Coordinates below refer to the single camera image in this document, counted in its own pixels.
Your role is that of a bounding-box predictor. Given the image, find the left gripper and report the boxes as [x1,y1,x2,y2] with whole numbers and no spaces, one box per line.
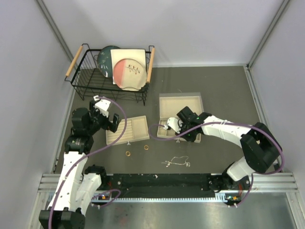
[87,100,121,135]

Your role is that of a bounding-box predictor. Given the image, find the beige jewelry box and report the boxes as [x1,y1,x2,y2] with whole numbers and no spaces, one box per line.
[159,93,204,120]

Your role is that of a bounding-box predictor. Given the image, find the beige compartment drawer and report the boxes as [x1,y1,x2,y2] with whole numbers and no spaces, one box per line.
[157,119,201,143]

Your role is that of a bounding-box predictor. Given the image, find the silver chain necklace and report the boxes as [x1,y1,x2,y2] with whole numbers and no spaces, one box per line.
[161,155,191,168]

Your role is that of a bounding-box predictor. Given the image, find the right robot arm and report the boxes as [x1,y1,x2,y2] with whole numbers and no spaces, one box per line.
[167,106,282,189]

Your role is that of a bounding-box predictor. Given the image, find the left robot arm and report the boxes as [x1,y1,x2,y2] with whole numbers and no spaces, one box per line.
[39,96,120,229]

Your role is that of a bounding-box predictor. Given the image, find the pink and cream round plate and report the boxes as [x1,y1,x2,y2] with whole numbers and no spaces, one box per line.
[112,58,147,91]

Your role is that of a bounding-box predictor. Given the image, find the dark green round plate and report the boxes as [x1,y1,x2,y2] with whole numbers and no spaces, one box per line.
[97,45,119,78]

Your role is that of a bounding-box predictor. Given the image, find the cream square plate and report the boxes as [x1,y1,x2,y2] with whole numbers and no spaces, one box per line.
[111,49,146,69]

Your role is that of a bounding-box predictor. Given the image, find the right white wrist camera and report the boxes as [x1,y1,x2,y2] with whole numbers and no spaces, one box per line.
[163,117,183,134]

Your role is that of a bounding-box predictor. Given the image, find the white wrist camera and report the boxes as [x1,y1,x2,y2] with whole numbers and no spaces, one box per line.
[93,95,111,117]
[163,117,183,134]

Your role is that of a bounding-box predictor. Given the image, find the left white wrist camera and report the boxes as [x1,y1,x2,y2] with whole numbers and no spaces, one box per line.
[93,95,111,117]

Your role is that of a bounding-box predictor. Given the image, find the beige ring tray drawer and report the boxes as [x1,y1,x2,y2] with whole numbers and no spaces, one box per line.
[106,115,150,145]

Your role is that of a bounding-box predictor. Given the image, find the black wire dish rack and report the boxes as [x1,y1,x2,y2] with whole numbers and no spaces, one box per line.
[65,43,155,104]

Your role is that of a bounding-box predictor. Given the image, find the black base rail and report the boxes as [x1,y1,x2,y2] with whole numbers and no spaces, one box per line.
[99,174,227,198]

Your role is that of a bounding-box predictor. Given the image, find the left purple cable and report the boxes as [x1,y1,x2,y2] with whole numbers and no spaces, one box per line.
[47,96,128,229]

